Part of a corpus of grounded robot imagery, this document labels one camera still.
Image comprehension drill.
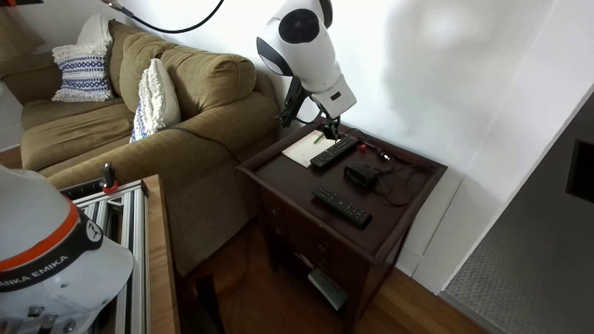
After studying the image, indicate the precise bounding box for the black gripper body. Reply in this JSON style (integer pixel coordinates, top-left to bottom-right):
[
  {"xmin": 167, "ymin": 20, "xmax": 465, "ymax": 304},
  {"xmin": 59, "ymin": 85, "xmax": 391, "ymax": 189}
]
[{"xmin": 315, "ymin": 109, "xmax": 343, "ymax": 141}]

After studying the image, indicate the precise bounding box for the wide black remote control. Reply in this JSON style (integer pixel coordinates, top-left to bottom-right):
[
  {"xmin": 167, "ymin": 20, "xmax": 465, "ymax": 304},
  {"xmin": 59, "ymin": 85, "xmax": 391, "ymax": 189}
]
[{"xmin": 308, "ymin": 133, "xmax": 361, "ymax": 171}]

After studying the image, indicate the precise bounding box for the white notepad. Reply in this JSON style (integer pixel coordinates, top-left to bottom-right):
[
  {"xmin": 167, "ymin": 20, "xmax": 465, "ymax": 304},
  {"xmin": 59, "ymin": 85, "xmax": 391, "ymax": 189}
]
[{"xmin": 280, "ymin": 128, "xmax": 339, "ymax": 171}]

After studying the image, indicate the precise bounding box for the small black device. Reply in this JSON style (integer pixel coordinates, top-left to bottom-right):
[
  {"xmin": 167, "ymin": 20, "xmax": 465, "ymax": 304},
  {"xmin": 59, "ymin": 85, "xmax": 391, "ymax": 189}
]
[{"xmin": 341, "ymin": 161, "xmax": 380, "ymax": 191}]

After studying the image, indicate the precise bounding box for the narrow black remote control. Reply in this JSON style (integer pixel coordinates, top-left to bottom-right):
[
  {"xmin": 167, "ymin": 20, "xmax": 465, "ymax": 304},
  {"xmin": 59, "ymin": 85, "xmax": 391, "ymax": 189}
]
[{"xmin": 309, "ymin": 185, "xmax": 374, "ymax": 230}]

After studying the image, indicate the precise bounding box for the dark wooden side table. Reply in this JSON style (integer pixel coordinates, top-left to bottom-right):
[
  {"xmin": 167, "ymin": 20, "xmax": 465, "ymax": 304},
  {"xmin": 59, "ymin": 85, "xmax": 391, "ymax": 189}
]
[{"xmin": 237, "ymin": 119, "xmax": 449, "ymax": 332}]

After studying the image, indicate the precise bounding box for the olive fabric couch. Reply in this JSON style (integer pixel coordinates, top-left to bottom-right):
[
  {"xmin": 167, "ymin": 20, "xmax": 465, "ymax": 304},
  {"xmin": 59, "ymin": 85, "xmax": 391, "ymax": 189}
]
[{"xmin": 0, "ymin": 5, "xmax": 284, "ymax": 276}]

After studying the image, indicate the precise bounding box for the grey set-top box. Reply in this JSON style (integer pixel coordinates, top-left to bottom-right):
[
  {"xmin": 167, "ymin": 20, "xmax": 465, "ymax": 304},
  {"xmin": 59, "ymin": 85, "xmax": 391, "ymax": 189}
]
[{"xmin": 306, "ymin": 267, "xmax": 348, "ymax": 312}]

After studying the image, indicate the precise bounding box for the white knit pillow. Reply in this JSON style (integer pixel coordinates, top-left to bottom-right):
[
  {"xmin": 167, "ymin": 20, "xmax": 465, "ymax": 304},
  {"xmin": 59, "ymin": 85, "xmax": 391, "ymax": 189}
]
[{"xmin": 128, "ymin": 56, "xmax": 181, "ymax": 145}]

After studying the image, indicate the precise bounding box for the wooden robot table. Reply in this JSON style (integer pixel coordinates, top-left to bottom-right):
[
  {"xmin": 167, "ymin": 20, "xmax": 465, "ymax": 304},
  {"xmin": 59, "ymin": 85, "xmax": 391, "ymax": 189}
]
[{"xmin": 139, "ymin": 172, "xmax": 181, "ymax": 334}]

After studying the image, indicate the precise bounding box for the red and black clamp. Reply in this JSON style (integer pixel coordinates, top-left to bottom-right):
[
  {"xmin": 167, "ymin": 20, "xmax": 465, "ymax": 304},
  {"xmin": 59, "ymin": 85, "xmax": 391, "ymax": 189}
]
[{"xmin": 98, "ymin": 161, "xmax": 120, "ymax": 197}]

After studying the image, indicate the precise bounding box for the blue and white patterned pillow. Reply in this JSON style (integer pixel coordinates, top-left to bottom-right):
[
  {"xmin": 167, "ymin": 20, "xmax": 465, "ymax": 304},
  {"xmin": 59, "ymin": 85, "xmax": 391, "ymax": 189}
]
[{"xmin": 50, "ymin": 39, "xmax": 115, "ymax": 106}]

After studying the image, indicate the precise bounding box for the plain white pillow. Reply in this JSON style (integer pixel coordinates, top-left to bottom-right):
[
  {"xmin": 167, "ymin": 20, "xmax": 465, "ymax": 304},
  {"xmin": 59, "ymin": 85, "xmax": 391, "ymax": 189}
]
[{"xmin": 76, "ymin": 13, "xmax": 116, "ymax": 48}]

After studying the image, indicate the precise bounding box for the black device cable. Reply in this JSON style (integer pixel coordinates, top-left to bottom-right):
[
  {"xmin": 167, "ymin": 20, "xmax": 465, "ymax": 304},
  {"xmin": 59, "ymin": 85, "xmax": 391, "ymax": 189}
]
[{"xmin": 358, "ymin": 141, "xmax": 428, "ymax": 210}]

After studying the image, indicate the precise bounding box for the black overhead cable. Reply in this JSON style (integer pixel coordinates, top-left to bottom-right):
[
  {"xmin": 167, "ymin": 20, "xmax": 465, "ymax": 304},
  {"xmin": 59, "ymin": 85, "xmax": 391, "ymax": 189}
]
[{"xmin": 100, "ymin": 0, "xmax": 226, "ymax": 35}]

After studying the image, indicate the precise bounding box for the aluminium profile frame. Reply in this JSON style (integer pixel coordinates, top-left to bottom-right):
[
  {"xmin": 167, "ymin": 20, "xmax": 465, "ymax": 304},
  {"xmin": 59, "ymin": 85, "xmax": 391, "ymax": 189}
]
[{"xmin": 61, "ymin": 178, "xmax": 150, "ymax": 334}]

